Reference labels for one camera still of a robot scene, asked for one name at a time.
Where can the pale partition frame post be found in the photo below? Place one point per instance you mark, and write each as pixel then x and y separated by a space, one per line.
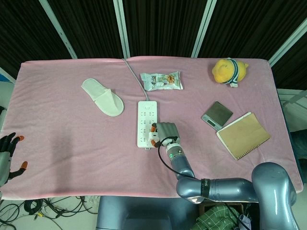
pixel 287 43
pixel 204 26
pixel 60 31
pixel 121 26

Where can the white power strip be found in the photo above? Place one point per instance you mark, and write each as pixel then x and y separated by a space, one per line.
pixel 144 115

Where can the white plug adapter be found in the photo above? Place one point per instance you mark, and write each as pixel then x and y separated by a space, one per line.
pixel 153 137

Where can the digital kitchen scale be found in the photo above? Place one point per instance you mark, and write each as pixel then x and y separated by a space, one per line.
pixel 218 112

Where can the pink blanket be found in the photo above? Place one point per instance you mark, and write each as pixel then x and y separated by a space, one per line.
pixel 72 148

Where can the brown spiral notebook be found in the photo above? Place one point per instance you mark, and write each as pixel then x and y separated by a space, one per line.
pixel 243 135

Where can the yellow plush toy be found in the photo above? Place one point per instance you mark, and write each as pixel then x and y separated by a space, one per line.
pixel 224 72

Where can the blue-grey robot torso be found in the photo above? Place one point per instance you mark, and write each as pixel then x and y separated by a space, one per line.
pixel 144 213

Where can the white disposable slipper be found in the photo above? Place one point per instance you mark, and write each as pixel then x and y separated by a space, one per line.
pixel 103 98

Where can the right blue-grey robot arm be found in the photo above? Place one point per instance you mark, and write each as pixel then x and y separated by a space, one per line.
pixel 223 188

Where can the snack bag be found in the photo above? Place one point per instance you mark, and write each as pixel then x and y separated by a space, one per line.
pixel 161 81

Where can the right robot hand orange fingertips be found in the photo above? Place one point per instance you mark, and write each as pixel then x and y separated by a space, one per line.
pixel 168 131

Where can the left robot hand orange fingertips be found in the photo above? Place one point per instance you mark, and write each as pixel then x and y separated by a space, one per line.
pixel 6 146

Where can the cardboard box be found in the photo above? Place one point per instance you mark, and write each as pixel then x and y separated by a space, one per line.
pixel 203 209

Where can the green plaid cloth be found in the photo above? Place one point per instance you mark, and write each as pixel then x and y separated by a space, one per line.
pixel 216 218

